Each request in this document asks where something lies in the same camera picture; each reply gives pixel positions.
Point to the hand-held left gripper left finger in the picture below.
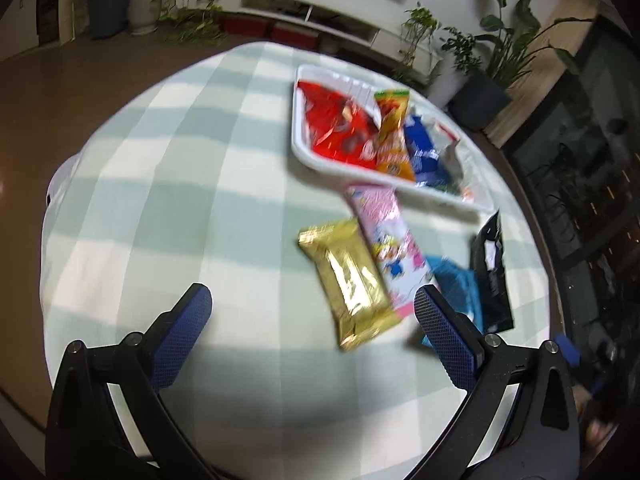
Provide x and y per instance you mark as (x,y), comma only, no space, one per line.
(180,340)

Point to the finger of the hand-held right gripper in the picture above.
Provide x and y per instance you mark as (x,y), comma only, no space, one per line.
(571,351)

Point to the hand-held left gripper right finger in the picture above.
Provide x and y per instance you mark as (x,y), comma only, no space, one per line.
(445,340)

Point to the light blue snack packet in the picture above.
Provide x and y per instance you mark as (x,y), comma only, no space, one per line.
(457,285)

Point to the black snack packet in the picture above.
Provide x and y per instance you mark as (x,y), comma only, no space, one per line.
(492,275)

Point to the gold snack packet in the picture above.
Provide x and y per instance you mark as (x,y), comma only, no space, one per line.
(350,280)

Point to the pink snack packet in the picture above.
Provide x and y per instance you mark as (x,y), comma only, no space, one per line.
(390,240)

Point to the clear white snack packet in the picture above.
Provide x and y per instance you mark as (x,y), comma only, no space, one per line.
(450,160)

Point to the dark blue snack packet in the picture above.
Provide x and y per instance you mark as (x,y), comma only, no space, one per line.
(420,152)

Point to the orange snack packet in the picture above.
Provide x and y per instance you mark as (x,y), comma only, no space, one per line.
(392,140)

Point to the red snack packet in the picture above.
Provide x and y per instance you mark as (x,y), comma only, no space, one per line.
(335,125)

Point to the white plastic tray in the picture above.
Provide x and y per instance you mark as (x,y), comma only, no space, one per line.
(300,125)

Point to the checked green white tablecloth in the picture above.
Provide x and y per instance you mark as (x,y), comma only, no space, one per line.
(200,185)

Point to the dark glass door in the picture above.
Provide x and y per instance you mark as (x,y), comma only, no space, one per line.
(590,185)

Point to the large dark plant pot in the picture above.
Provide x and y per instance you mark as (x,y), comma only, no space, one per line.
(480,102)

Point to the tall white plant pot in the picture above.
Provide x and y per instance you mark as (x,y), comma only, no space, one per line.
(447,85)

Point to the potted plant dark pot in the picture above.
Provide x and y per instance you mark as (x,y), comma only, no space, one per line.
(545,75)

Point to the large-leaf plant in dark pot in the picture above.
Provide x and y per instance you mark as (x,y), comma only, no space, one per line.
(510,45)

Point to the trailing plant in white pot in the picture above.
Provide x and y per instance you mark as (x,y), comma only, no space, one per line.
(420,25)

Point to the red storage box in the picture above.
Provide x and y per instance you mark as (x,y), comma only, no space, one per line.
(296,36)
(245,26)

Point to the leafy plant in white pot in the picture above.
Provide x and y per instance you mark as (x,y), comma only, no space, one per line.
(192,15)

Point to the white television cabinet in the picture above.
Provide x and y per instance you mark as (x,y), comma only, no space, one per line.
(350,25)

